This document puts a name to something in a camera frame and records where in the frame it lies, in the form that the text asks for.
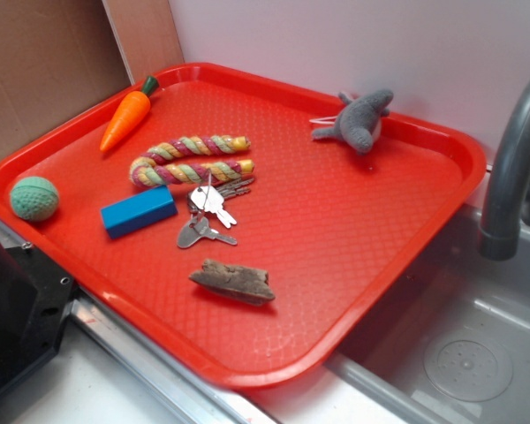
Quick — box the gray plush dolphin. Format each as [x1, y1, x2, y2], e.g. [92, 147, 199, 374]
[311, 88, 394, 155]

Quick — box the silver key bunch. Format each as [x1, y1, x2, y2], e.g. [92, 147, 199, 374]
[177, 177, 254, 249]

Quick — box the red plastic tray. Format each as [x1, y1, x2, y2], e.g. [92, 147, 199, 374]
[0, 64, 486, 389]

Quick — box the brown wood piece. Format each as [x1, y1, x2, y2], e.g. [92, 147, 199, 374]
[189, 259, 276, 307]

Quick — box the blue rectangular block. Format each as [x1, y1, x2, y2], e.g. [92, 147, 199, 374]
[101, 186, 178, 239]

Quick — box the orange toy carrot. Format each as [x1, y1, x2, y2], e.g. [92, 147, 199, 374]
[99, 75, 159, 153]

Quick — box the green textured ball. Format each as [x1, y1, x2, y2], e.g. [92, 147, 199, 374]
[10, 177, 60, 222]

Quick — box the gray plastic sink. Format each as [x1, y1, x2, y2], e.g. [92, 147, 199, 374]
[251, 208, 530, 423]

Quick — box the gray faucet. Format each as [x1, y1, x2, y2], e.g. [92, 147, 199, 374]
[478, 81, 530, 261]

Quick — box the black box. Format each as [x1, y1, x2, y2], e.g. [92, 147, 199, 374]
[0, 243, 76, 397]

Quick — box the brown cardboard panel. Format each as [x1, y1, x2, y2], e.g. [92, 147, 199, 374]
[0, 1, 183, 160]

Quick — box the multicolour rope toy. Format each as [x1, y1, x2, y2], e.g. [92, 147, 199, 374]
[128, 135, 254, 188]

